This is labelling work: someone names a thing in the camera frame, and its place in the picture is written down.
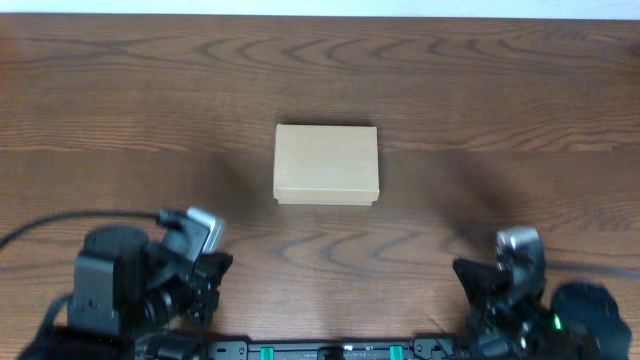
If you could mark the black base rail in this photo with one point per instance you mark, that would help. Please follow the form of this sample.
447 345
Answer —
325 350

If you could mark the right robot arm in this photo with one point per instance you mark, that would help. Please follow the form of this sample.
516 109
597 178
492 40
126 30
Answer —
583 323

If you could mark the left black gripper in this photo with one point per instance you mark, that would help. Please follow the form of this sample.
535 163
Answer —
211 282

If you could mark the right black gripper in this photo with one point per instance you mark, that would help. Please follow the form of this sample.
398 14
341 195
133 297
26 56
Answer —
482 282

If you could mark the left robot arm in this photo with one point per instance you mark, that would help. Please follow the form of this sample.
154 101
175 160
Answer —
127 289

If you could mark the brown cardboard box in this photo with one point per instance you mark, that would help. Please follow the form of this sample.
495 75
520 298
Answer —
326 165

